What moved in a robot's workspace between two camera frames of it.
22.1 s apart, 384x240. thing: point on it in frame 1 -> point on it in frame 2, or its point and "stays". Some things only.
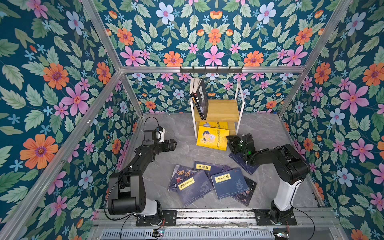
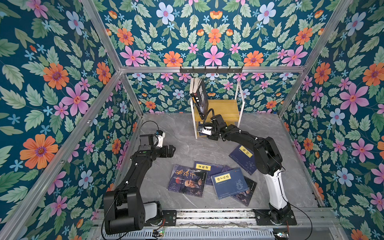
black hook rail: [211, 70] stays
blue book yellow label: [193, 187] -> [202, 134]
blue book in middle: [210, 169] stays
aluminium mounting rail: [227, 218] stays
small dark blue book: [242, 163] stays
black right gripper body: [237, 146] -> [215, 134]
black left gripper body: [165, 148] -> [164, 154]
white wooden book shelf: [225, 110] stays
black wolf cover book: [201, 99] stays
